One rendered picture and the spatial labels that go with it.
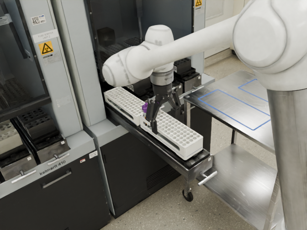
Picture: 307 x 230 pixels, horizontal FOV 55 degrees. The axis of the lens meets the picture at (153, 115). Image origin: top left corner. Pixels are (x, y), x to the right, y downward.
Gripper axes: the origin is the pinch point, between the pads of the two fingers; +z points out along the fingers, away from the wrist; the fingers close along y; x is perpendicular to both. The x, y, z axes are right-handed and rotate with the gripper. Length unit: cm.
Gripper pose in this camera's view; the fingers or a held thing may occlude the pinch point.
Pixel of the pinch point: (164, 123)
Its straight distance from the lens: 124.3
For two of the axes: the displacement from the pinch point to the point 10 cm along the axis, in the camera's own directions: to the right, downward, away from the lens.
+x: -6.2, -4.2, 6.7
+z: 0.7, 8.2, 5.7
